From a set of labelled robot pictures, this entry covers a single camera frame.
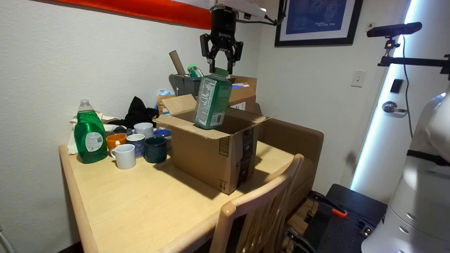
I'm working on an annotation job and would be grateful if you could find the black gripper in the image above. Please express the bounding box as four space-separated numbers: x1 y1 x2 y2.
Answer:
199 4 245 77

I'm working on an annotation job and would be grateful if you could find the small cardboard box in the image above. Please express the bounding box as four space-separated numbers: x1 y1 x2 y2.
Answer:
154 93 271 197

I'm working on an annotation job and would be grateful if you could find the large cardboard box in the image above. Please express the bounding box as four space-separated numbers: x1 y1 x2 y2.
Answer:
228 75 327 219

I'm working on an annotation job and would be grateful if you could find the green dish soap bottle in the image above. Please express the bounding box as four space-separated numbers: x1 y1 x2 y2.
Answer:
74 99 110 165

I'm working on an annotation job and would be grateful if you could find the clear jar green lid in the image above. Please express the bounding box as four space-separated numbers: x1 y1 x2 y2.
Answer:
186 63 206 80

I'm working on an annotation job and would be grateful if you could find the upright cardboard piece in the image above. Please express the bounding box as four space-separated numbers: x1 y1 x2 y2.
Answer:
168 49 189 77

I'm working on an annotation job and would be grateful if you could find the gray plastic bin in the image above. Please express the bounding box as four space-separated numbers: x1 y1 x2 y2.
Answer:
168 72 204 99

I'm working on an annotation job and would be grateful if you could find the blue ceramic mug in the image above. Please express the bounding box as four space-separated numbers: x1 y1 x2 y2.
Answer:
154 128 175 142

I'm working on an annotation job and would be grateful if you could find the black framed blue picture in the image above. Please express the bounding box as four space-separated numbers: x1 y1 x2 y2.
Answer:
275 0 366 48

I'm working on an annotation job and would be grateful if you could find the black cloth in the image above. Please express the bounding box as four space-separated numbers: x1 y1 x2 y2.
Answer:
112 96 161 131

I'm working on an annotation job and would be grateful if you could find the white ceramic mug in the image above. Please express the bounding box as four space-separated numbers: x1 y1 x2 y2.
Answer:
133 121 157 141
110 142 138 170

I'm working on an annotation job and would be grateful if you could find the dark teal mug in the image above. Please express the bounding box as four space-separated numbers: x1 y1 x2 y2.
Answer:
143 135 169 165

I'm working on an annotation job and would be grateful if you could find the orange ceramic mug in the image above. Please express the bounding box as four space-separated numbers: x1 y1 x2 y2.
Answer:
106 132 130 152

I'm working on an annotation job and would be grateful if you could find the light wooden chair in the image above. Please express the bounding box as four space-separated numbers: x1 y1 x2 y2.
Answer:
209 152 307 253

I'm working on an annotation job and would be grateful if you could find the black door lock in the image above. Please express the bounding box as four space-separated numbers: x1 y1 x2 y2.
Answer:
390 77 406 94

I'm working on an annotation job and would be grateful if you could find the white door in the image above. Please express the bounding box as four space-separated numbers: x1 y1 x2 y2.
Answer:
351 0 427 205

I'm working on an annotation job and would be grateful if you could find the black orange clamp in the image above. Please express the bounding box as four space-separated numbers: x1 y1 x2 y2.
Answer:
306 189 352 222

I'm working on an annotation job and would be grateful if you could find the red wall banner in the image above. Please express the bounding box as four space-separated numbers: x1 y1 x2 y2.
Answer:
33 0 216 31

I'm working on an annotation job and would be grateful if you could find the white light switch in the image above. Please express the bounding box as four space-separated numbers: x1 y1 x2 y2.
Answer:
351 69 368 90

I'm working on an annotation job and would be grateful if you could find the black bar camera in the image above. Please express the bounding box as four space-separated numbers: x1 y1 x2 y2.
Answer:
366 21 424 40

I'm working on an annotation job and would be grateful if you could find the silver door handle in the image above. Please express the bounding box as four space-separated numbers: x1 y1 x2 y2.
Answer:
382 100 410 117

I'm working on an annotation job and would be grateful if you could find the black camera stand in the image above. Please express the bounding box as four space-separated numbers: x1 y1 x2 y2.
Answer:
377 37 450 77

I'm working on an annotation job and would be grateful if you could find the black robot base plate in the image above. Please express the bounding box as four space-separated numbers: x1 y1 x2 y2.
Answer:
286 183 391 253

